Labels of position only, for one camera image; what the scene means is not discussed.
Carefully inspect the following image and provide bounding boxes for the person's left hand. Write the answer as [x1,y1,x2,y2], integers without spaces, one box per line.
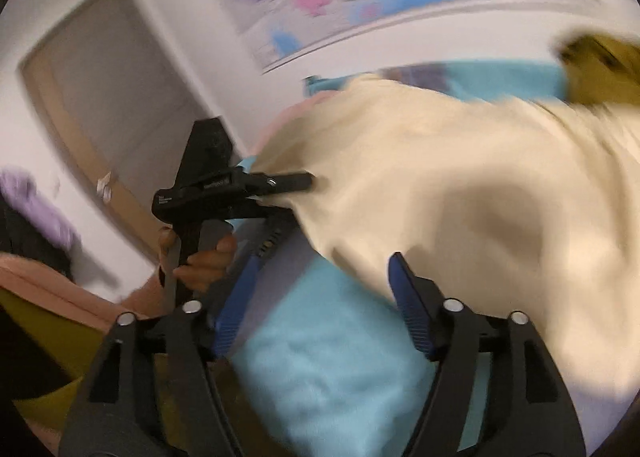
[157,227,238,293]

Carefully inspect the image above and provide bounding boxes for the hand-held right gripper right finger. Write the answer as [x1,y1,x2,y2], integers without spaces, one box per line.
[387,252,587,457]

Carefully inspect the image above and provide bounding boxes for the person's olive pants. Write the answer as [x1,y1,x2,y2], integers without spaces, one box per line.
[0,287,176,457]

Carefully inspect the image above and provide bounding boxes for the metal door handle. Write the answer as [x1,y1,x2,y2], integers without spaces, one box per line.
[95,172,118,203]

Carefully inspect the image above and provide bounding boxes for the grey door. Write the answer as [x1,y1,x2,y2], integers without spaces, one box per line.
[17,0,251,263]

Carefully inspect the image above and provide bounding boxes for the dark cloth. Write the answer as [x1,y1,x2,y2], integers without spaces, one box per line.
[0,207,76,283]

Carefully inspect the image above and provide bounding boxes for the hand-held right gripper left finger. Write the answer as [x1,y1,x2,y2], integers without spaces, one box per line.
[59,224,288,457]

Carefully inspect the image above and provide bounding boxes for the teal patterned bed blanket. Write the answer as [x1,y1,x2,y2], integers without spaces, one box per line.
[210,60,571,457]

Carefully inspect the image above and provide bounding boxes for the person's left forearm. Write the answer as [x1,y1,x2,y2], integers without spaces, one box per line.
[0,252,168,333]

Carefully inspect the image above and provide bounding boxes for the purple cloth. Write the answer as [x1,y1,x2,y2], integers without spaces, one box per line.
[0,164,83,258]

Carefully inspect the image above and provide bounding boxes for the cream jacket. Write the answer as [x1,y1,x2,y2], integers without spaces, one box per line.
[252,73,640,438]

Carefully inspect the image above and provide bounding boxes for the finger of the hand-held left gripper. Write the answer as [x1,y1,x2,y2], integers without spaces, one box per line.
[240,171,315,198]
[227,202,296,223]

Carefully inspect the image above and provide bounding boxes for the olive green garment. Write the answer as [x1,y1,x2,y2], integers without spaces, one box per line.
[550,27,640,108]

